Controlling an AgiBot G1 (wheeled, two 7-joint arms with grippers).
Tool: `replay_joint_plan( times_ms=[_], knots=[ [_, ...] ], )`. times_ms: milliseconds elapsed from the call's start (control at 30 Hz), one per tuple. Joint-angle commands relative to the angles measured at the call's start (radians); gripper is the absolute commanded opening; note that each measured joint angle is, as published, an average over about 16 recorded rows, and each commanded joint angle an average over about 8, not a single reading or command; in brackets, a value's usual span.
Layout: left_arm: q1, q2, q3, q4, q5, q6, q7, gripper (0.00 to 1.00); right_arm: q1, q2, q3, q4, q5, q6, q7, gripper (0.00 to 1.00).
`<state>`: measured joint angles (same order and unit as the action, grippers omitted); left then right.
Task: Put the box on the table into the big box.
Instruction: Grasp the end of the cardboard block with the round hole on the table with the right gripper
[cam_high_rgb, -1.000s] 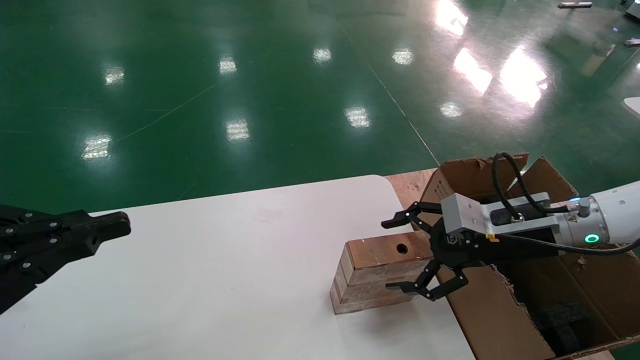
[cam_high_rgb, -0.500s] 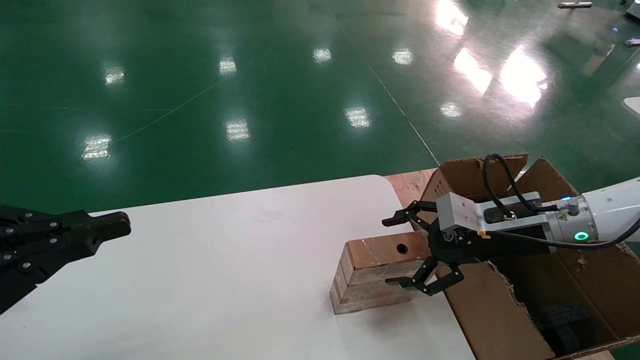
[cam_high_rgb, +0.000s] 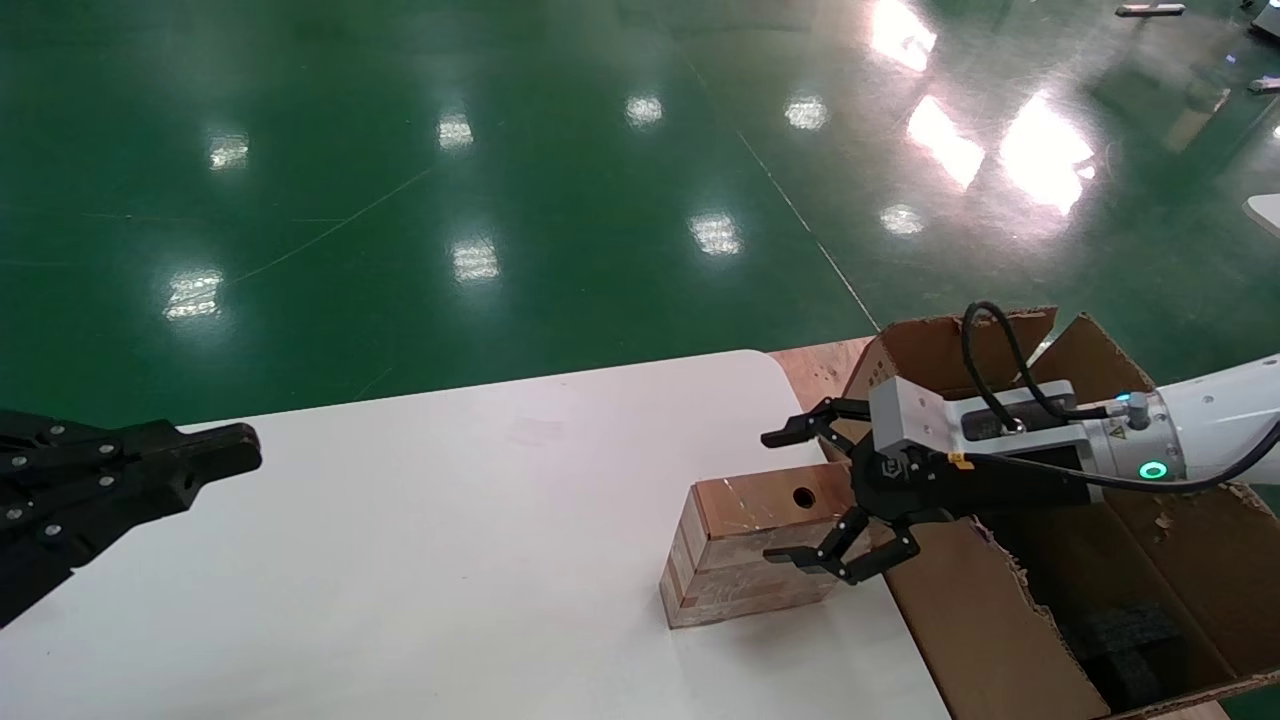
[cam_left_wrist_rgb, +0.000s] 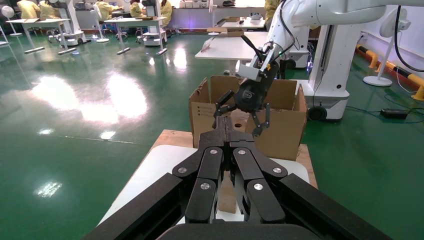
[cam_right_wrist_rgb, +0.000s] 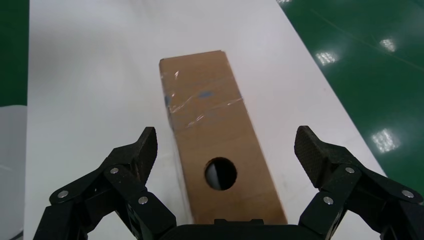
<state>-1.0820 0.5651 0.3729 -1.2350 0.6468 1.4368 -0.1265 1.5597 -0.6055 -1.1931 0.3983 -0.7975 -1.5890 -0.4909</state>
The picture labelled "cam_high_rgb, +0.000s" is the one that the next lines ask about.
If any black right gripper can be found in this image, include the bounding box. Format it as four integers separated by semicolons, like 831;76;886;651
761;398;1107;587

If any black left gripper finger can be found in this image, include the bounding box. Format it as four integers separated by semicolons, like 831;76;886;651
0;410;263;493
0;466;261;627

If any small brown box with hole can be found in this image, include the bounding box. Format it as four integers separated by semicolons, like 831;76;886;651
660;462;901;631

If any big cardboard box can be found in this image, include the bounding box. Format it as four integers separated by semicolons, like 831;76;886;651
820;308;1280;720

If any brown wooden board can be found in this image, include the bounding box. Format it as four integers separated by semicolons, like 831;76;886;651
768;337;881;441

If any black foam block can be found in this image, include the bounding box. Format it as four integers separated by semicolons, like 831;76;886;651
1058;598;1193;713

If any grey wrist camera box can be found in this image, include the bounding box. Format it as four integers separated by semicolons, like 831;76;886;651
868;377;1079;471

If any black cable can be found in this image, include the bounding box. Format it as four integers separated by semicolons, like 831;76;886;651
960;300;1280;496

